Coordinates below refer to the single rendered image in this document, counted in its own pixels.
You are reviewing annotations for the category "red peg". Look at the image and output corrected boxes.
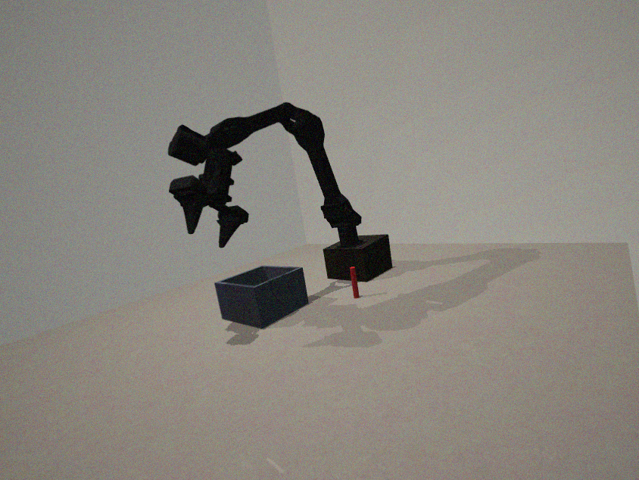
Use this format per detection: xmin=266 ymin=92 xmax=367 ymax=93
xmin=350 ymin=266 xmax=360 ymax=298

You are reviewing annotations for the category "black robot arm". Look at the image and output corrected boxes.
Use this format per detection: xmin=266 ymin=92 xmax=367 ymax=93
xmin=167 ymin=102 xmax=363 ymax=248

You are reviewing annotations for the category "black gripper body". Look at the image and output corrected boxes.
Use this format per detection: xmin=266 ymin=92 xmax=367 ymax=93
xmin=169 ymin=167 xmax=248 ymax=223

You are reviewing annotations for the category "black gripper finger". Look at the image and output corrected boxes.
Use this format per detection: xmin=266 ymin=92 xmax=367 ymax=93
xmin=173 ymin=192 xmax=206 ymax=234
xmin=217 ymin=217 xmax=245 ymax=248

